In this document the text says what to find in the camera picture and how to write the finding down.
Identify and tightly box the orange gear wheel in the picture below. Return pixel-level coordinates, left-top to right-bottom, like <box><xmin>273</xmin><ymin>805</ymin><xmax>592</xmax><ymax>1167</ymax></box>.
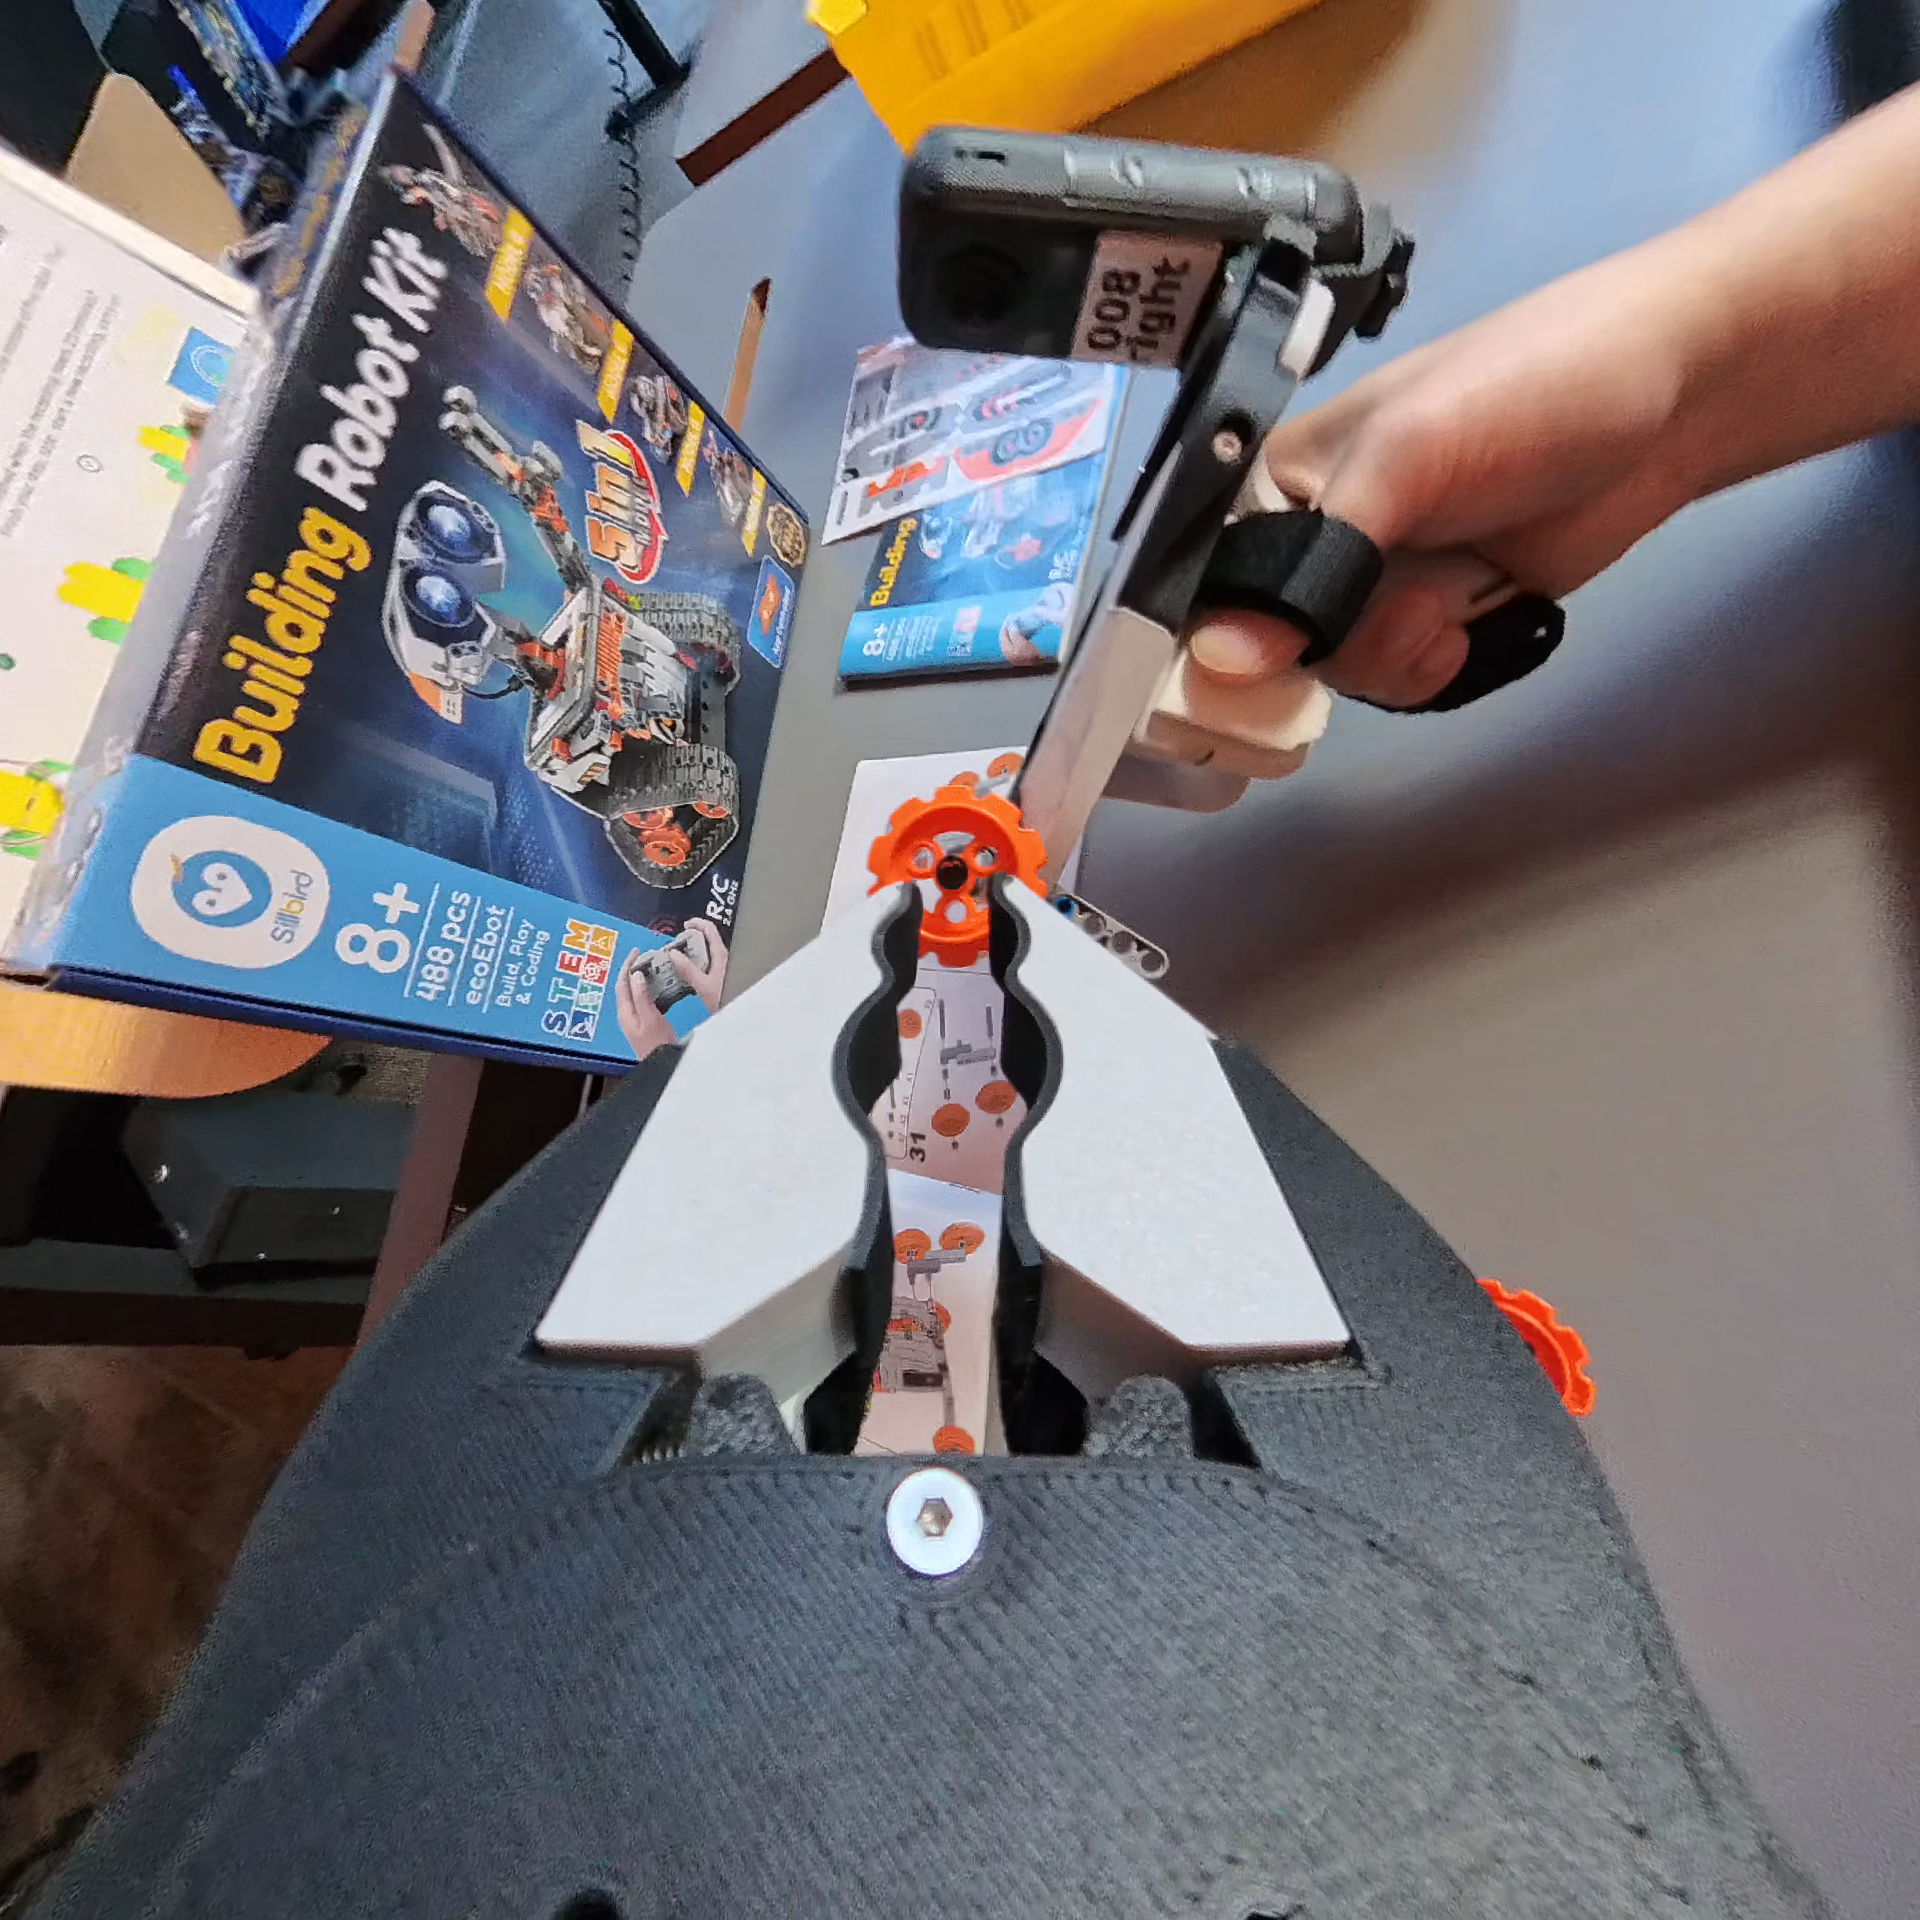
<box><xmin>1477</xmin><ymin>1278</ymin><xmax>1595</xmax><ymax>1419</ymax></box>
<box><xmin>867</xmin><ymin>779</ymin><xmax>1075</xmax><ymax>966</ymax></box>

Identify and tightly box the white instruction booklet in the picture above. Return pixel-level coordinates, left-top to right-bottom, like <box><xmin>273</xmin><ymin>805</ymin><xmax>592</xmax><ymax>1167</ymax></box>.
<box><xmin>825</xmin><ymin>751</ymin><xmax>1082</xmax><ymax>1457</ymax></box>

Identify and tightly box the light grey holed beam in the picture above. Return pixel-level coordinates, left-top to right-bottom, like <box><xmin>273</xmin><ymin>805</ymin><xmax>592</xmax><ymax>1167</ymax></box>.
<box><xmin>1049</xmin><ymin>896</ymin><xmax>1168</xmax><ymax>977</ymax></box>

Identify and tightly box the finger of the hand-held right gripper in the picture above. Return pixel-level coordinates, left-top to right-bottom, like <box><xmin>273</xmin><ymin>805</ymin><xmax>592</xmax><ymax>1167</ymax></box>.
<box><xmin>1012</xmin><ymin>593</ymin><xmax>1191</xmax><ymax>889</ymax></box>

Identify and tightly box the robot kit box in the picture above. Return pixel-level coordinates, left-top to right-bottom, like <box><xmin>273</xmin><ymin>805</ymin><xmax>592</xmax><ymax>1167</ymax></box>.
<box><xmin>0</xmin><ymin>77</ymin><xmax>811</xmax><ymax>1075</ymax></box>

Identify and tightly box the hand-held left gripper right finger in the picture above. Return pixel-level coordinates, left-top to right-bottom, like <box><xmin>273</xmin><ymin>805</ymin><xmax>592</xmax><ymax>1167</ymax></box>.
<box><xmin>987</xmin><ymin>883</ymin><xmax>1353</xmax><ymax>1454</ymax></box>

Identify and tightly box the blue booklet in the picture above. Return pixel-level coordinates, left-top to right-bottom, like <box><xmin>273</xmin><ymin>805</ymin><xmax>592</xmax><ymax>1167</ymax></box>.
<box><xmin>840</xmin><ymin>359</ymin><xmax>1133</xmax><ymax>685</ymax></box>

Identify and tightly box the grey desk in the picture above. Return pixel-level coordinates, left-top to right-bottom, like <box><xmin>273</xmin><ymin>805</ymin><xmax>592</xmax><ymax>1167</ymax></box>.
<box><xmin>623</xmin><ymin>0</ymin><xmax>1920</xmax><ymax>1920</ymax></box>

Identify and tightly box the printed paper sheet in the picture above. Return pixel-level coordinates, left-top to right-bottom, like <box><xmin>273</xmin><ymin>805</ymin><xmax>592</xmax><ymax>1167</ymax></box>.
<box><xmin>0</xmin><ymin>152</ymin><xmax>257</xmax><ymax>933</ymax></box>

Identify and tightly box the black box under desk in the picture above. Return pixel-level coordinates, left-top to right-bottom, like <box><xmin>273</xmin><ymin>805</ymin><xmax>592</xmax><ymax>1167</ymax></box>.
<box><xmin>119</xmin><ymin>1103</ymin><xmax>413</xmax><ymax>1285</ymax></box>

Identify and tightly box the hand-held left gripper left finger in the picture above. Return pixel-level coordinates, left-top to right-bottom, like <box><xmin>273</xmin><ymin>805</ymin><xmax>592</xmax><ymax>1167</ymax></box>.
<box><xmin>536</xmin><ymin>883</ymin><xmax>921</xmax><ymax>1454</ymax></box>

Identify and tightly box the sticker sheet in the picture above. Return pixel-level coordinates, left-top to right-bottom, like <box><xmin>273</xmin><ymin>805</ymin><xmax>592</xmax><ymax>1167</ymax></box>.
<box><xmin>824</xmin><ymin>343</ymin><xmax>1133</xmax><ymax>545</ymax></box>

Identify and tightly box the yellow storage bin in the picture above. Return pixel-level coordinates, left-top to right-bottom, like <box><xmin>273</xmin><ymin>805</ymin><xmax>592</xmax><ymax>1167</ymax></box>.
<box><xmin>803</xmin><ymin>0</ymin><xmax>1321</xmax><ymax>153</ymax></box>

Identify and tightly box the person's right hand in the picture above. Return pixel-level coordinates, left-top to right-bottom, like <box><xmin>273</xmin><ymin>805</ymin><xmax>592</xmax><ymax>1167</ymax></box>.
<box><xmin>1191</xmin><ymin>293</ymin><xmax>1674</xmax><ymax>713</ymax></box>

